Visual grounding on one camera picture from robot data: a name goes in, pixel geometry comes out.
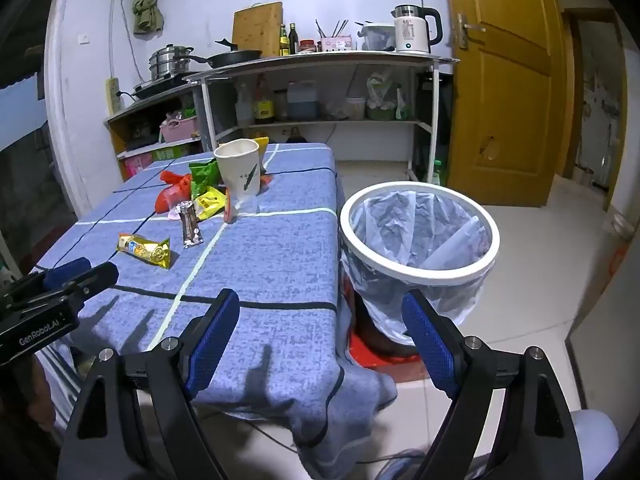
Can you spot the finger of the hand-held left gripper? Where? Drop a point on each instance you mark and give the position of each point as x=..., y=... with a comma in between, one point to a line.
x=70, y=269
x=100, y=277

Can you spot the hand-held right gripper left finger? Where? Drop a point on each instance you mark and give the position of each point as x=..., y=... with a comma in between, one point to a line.
x=212, y=345

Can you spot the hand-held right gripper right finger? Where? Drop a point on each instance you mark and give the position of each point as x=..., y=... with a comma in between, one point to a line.
x=430, y=345

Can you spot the white round waste bin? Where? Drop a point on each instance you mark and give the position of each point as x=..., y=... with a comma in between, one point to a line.
x=482, y=270

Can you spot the small yellow snack packet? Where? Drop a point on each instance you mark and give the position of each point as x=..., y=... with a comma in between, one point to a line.
x=210, y=203

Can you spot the gold snack wrapper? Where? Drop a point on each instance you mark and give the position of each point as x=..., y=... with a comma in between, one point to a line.
x=145, y=250

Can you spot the red plastic stool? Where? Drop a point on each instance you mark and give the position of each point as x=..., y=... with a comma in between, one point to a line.
x=370, y=355

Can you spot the clear plastic bin liner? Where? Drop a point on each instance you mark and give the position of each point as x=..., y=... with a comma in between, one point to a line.
x=380, y=310

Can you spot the brown snack bar wrapper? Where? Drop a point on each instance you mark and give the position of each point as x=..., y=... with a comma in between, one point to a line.
x=190, y=227

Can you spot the red plastic bag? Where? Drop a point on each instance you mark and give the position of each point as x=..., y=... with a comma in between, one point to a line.
x=167, y=197

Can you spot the blue checked tablecloth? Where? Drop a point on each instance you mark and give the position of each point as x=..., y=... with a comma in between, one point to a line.
x=280, y=260

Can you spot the green snack packet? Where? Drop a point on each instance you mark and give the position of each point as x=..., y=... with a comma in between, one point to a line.
x=202, y=177

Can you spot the pink basket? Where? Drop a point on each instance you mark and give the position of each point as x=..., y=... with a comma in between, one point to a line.
x=177, y=130

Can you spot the green plastic bottle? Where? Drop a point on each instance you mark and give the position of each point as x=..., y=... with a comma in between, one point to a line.
x=437, y=174

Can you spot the orange sachet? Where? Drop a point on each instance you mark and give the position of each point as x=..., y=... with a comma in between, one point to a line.
x=266, y=180

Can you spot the white paper cup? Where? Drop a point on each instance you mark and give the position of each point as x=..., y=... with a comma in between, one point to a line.
x=240, y=170

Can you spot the yellowed power strip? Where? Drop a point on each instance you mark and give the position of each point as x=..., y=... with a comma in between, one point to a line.
x=113, y=97

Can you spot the wooden low shelf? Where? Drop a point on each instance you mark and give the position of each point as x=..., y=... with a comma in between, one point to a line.
x=145, y=102

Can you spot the black induction cooker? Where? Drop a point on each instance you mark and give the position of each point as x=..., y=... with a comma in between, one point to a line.
x=150, y=90

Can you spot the clear plastic bottle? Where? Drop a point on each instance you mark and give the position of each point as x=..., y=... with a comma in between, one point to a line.
x=244, y=110

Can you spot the large dark oil bottle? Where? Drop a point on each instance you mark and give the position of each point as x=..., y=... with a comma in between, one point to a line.
x=295, y=136

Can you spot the steel pot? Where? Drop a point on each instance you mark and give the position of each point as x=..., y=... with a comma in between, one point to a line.
x=167, y=62

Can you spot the yellow label bottle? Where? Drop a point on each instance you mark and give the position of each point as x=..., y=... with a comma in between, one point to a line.
x=264, y=107

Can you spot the wooden door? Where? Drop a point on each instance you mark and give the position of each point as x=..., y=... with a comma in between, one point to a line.
x=500, y=110

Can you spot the white lidded container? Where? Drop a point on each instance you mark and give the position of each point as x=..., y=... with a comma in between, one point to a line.
x=355, y=109

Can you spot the brown jar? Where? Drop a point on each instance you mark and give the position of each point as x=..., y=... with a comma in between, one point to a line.
x=280, y=106

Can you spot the plastic bag of greens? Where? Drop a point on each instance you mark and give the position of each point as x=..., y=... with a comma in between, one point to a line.
x=382, y=97

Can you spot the black frying pan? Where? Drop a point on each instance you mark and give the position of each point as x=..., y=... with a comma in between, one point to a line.
x=235, y=57

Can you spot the blue liquid jug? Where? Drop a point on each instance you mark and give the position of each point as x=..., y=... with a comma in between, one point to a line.
x=302, y=102

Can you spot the wooden cutting board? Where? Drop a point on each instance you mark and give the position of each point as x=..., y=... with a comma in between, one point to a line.
x=255, y=30

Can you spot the white metal shelf rack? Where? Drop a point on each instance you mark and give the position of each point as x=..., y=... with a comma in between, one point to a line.
x=300, y=60

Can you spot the green oil bottle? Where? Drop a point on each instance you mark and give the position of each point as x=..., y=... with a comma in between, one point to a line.
x=284, y=42

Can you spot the dark sauce bottle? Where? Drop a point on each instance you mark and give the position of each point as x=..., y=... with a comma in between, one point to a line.
x=293, y=42

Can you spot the red lid jar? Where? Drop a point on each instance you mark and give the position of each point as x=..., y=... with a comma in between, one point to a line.
x=307, y=46

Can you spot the white electric kettle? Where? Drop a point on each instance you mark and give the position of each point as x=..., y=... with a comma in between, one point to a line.
x=410, y=30

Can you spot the pink chopstick holder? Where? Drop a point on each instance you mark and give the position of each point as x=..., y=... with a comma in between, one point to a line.
x=335, y=42

